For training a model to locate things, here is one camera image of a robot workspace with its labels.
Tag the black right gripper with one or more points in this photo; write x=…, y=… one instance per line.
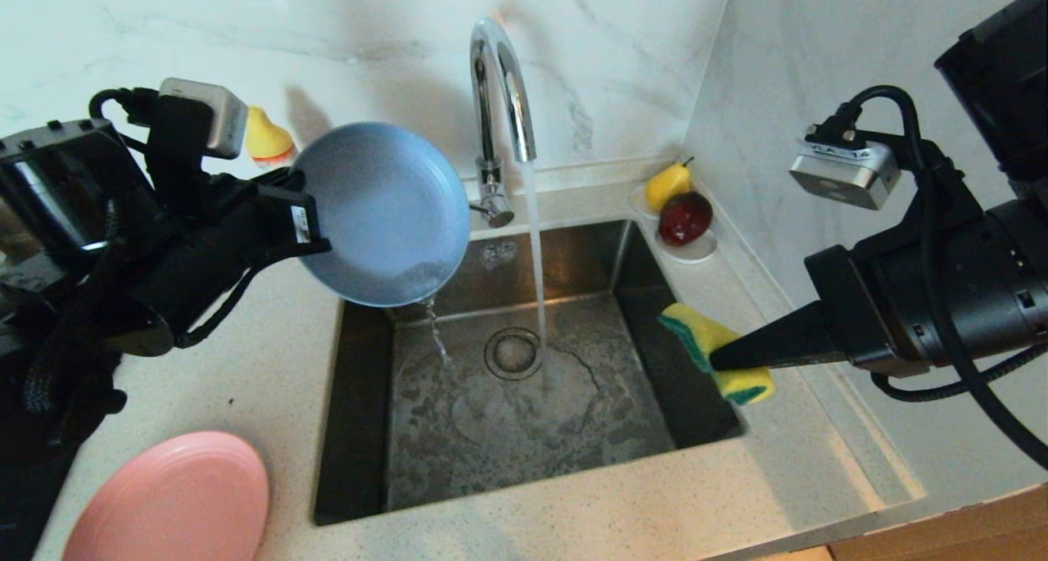
x=851, y=307

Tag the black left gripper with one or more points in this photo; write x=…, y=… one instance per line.
x=270, y=225

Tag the blue-grey plate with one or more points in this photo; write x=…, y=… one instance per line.
x=385, y=209

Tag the yellow green sponge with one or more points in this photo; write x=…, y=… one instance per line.
x=696, y=328

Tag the yellow-capped detergent bottle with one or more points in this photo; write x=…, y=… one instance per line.
x=266, y=135

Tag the chrome gooseneck faucet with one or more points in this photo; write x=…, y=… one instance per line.
x=491, y=37

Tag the pink plate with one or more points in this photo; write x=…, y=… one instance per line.
x=168, y=504

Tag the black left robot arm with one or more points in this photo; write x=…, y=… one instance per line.
x=65, y=258

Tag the stainless steel sink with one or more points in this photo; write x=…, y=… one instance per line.
x=458, y=454

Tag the small white dish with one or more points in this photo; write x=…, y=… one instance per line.
x=696, y=254

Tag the thin water trickle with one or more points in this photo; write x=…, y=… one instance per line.
x=438, y=332

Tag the dark red apple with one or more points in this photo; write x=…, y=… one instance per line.
x=684, y=219

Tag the yellow pear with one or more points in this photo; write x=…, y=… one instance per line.
x=665, y=186

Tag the running water stream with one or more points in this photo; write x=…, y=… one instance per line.
x=536, y=258

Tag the round metal drain strainer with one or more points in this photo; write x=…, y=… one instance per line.
x=512, y=354

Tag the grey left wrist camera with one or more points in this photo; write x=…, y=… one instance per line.
x=217, y=119

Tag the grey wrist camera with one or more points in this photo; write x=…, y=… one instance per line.
x=217, y=119
x=843, y=176

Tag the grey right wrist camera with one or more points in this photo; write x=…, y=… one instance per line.
x=843, y=176

